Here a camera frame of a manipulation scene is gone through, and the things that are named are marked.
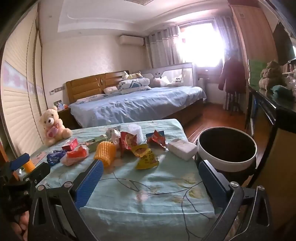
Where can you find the cream teddy bear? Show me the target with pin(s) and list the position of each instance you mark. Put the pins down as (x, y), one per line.
(52, 125)

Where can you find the folded white blue quilt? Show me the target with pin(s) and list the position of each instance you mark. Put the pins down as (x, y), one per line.
(134, 84)

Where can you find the grey bed guard rail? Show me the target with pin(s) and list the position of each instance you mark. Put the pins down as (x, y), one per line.
(175, 71)

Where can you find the photo frame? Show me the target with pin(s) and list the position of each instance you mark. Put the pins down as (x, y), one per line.
(59, 105)

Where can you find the brown teddy bear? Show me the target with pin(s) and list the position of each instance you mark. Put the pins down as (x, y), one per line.
(269, 76)

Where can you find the yellow plush toy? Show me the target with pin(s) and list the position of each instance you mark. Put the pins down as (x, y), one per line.
(135, 75)

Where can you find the bed with blue sheet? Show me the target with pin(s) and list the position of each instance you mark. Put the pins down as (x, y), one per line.
(138, 104)

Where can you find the wall switch panel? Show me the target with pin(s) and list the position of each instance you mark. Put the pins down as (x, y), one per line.
(56, 90)

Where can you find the black white-rimmed trash can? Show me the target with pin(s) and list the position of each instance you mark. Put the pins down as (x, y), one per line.
(226, 162)

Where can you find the ceiling lamp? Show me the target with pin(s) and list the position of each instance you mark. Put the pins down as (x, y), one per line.
(144, 1)

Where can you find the dark red coat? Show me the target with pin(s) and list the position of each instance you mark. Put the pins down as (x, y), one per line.
(232, 74)

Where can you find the wooden window desk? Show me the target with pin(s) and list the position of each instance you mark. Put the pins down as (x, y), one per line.
(209, 73)

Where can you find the tall wooden cabinet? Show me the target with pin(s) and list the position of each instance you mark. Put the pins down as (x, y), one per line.
(254, 34)

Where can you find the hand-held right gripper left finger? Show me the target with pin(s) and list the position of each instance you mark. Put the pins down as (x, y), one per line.
(90, 180)

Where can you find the grey wrapper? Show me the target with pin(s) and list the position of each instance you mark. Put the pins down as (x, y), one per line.
(113, 131)

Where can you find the small white pillow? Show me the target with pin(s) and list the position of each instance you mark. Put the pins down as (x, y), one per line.
(111, 90)

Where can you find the grey dotted curtain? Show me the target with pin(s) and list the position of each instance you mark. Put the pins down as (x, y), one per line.
(161, 46)
(223, 34)

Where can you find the white air conditioner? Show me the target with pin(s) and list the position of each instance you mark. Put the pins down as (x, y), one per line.
(131, 40)

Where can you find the person's left hand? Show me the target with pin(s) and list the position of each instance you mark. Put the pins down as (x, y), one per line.
(20, 223)

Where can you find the red snack packet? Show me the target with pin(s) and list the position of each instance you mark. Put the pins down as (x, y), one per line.
(157, 138)
(127, 141)

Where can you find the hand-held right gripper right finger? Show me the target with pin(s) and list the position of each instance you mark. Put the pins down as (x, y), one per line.
(212, 183)

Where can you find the stack of green boxes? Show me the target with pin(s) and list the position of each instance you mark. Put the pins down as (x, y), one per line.
(254, 71)

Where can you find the wooden headboard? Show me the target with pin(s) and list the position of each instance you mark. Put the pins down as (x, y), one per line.
(87, 85)

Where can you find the white slatted wardrobe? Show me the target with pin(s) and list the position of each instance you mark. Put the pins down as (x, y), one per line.
(18, 92)

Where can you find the floral teal blanket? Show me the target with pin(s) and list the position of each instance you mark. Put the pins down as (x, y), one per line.
(143, 199)

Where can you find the bright window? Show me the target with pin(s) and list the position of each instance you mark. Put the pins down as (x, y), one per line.
(201, 41)

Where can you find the wooden nightstand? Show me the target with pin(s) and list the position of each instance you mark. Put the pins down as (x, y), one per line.
(66, 118)

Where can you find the coat rack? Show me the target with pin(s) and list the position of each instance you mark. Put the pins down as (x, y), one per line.
(232, 102)

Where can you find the patterned flat pillow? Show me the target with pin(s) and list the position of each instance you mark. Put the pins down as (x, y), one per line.
(89, 99)

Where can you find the pink printed booklet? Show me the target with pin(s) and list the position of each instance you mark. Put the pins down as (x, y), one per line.
(39, 158)

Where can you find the white tissue pack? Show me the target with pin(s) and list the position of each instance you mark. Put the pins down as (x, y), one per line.
(182, 149)

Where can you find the orange white plastic bag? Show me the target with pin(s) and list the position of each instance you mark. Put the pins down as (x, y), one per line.
(75, 156)

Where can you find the black television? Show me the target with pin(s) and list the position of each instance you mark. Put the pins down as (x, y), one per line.
(283, 46)

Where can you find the yellow snack packet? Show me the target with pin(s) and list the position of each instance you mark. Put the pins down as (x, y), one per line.
(146, 157)

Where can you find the blue foil wrapper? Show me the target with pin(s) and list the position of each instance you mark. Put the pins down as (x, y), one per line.
(54, 157)

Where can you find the red white carton box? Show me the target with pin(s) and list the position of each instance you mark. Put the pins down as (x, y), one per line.
(70, 144)

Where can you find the dark green cloth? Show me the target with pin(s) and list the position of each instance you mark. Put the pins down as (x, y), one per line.
(281, 92)

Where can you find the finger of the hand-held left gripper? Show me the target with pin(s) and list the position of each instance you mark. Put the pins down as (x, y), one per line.
(19, 161)
(39, 171)

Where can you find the pink white plush toy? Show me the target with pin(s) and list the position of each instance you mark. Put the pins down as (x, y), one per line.
(160, 81)

